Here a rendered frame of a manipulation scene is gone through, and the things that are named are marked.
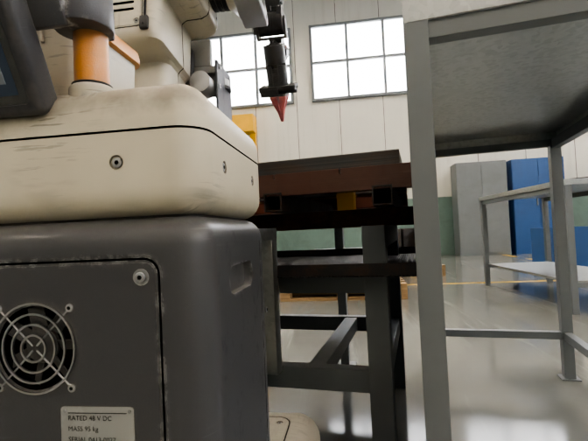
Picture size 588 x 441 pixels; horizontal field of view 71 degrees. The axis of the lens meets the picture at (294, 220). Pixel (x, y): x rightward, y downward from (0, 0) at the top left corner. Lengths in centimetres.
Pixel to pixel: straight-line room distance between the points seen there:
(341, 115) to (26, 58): 959
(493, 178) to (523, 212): 91
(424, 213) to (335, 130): 917
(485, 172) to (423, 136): 871
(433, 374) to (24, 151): 64
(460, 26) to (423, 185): 27
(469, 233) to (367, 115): 346
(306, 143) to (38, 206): 947
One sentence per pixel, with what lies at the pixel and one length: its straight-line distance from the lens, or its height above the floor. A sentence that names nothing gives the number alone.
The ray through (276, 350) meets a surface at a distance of 111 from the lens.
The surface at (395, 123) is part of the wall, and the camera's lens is 993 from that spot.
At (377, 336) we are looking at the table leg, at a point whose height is 38.
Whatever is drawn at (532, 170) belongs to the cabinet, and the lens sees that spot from 975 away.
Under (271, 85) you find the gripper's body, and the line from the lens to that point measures 118.
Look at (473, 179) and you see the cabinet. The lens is 935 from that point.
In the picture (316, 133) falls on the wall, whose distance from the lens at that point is 986.
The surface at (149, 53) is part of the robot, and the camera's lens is 86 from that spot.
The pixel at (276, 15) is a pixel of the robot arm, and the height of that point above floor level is 122.
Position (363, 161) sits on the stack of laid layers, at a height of 85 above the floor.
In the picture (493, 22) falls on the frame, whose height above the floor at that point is 99.
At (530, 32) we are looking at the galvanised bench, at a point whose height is 105.
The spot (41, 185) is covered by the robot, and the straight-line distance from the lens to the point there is 44.
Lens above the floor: 67
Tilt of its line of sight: 2 degrees up
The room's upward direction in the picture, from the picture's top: 3 degrees counter-clockwise
